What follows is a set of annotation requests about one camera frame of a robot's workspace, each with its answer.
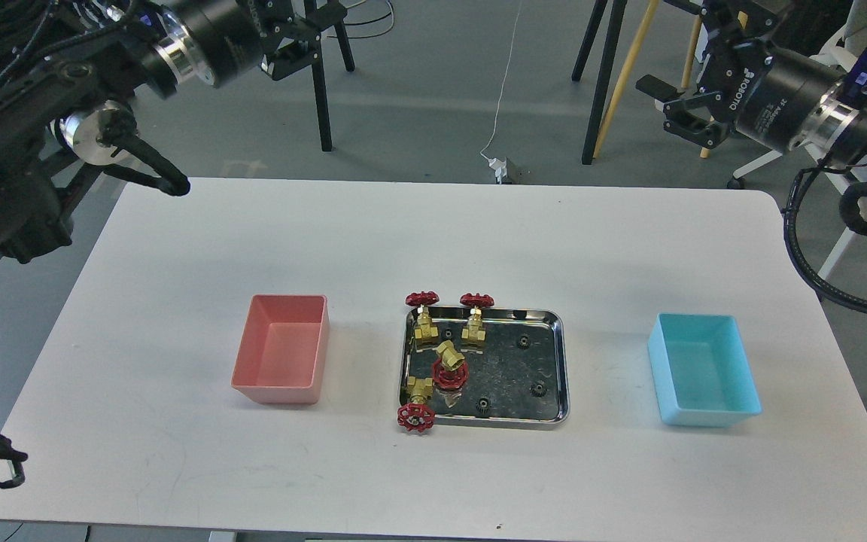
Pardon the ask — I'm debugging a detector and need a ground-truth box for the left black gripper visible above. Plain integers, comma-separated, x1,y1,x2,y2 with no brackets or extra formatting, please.
171,1,348,85

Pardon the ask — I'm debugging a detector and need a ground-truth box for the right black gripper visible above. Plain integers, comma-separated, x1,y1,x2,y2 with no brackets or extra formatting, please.
635,1,843,152

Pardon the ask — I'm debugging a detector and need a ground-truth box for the brass valve red handle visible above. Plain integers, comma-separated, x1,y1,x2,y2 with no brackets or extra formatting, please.
431,340,469,391

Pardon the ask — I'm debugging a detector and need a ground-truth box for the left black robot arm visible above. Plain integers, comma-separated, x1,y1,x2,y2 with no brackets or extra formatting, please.
0,1,355,263

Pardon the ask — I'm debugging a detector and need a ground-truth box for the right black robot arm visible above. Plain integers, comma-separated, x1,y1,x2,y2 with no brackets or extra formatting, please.
636,1,867,315

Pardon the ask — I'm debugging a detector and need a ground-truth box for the blue plastic box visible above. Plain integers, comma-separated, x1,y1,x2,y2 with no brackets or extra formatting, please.
647,312,762,428

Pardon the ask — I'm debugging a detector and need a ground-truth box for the brass valve back left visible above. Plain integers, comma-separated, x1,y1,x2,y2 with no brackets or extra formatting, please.
405,291,440,351

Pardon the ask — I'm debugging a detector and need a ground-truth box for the pink plastic box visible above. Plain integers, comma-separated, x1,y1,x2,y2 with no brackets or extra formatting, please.
230,294,330,405

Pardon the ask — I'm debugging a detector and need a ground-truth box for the brass valve back right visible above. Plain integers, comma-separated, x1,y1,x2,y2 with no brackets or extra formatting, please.
460,292,495,350

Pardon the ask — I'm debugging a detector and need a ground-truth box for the brass valve front left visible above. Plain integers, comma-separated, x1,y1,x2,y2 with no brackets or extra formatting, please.
397,375,436,434

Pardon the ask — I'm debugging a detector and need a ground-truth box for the small black gear front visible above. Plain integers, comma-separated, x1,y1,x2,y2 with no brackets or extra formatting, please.
475,397,491,416

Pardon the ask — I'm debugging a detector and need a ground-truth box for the black tripod left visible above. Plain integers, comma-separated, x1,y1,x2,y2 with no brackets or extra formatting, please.
302,0,356,153

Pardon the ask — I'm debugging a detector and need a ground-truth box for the black tripod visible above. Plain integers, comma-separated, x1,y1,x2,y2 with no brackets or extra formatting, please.
570,1,628,166
302,0,356,153

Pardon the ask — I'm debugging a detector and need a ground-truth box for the wooden yellow pole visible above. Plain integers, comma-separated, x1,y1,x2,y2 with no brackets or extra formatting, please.
592,1,660,157

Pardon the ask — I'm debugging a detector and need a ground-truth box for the black tripod right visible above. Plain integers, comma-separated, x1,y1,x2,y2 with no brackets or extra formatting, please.
570,1,628,166

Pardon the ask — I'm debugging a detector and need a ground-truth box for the white power adapter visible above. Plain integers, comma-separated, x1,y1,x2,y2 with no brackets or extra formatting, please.
486,157,516,185

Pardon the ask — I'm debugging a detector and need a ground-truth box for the steel tray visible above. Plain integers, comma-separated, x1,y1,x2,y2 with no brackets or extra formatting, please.
398,306,569,430

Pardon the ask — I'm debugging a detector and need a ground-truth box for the white cable on floor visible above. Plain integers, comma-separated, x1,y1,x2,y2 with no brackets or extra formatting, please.
480,0,528,163

